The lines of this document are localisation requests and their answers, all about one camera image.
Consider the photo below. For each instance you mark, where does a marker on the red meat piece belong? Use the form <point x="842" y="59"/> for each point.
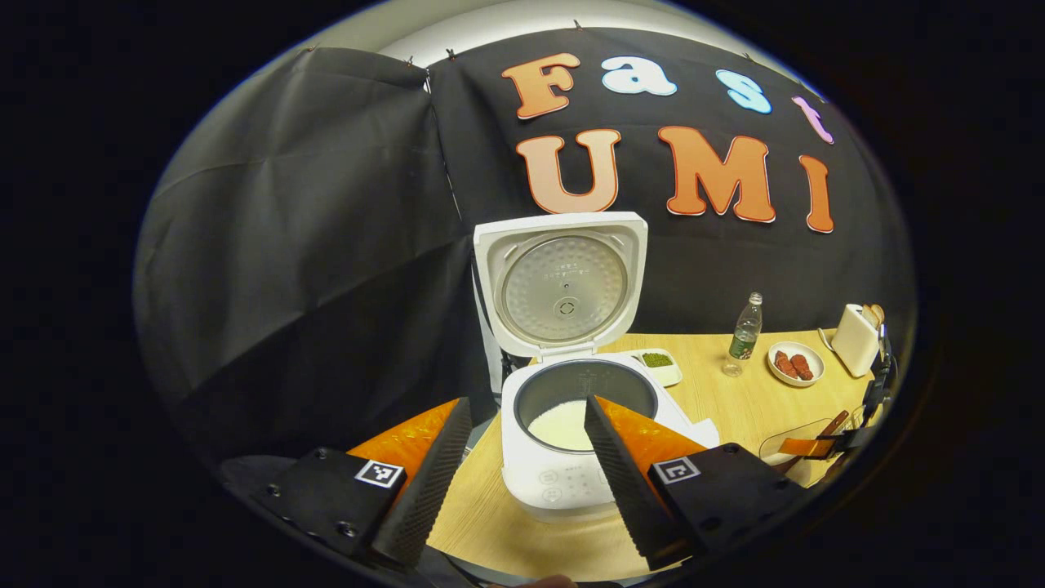
<point x="785" y="364"/>
<point x="802" y="367"/>

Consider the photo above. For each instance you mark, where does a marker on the toasted bread slice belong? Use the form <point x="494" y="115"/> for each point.
<point x="869" y="315"/>
<point x="879" y="314"/>

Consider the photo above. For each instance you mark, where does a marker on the white rice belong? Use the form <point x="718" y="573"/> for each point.
<point x="559" y="429"/>

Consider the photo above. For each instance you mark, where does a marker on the white round plate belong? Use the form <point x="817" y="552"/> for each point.
<point x="796" y="384"/>

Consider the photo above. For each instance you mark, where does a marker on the white rice cooker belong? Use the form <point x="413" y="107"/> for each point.
<point x="563" y="286"/>

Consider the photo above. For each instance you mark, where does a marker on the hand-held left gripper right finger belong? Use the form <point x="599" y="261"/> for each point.
<point x="624" y="490"/>

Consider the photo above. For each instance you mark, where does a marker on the white divided bean dish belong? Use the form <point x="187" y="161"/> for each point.
<point x="653" y="361"/>

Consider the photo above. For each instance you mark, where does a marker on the clear plastic water bottle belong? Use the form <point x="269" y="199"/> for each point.
<point x="744" y="339"/>

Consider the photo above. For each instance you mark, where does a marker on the black backdrop cloth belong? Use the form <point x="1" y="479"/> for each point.
<point x="310" y="245"/>

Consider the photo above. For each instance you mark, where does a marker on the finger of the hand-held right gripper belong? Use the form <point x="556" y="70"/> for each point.
<point x="804" y="447"/>

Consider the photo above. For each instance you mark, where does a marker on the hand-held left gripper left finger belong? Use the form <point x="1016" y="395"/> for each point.
<point x="433" y="498"/>

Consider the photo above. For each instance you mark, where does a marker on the white toaster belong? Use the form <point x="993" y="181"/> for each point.
<point x="853" y="343"/>

